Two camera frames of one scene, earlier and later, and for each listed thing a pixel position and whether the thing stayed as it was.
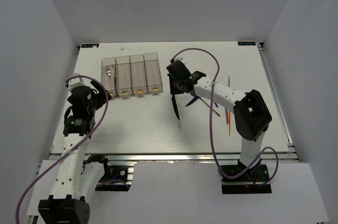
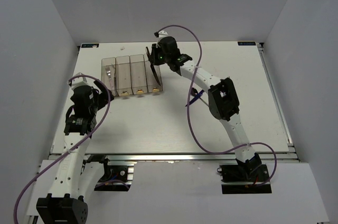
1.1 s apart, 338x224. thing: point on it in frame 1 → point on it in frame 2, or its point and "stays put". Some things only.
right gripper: [172, 90] → [156, 48]
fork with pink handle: [109, 73] stays put
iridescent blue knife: [194, 99] stays put
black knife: [175, 105] → [155, 74]
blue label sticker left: [90, 46] stays put
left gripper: [99, 98] stays put
